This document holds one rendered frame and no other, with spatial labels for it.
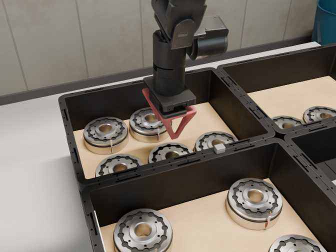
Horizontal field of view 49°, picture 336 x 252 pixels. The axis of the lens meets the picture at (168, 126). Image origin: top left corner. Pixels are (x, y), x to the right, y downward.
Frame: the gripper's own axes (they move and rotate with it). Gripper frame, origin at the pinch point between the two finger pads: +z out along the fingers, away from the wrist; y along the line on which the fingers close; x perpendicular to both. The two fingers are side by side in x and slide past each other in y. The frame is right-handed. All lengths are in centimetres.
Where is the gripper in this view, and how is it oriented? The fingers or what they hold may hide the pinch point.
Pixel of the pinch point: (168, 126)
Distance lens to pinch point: 73.8
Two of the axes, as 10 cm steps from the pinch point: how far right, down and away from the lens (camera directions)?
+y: -4.1, -5.8, 7.0
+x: -9.1, 2.5, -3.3
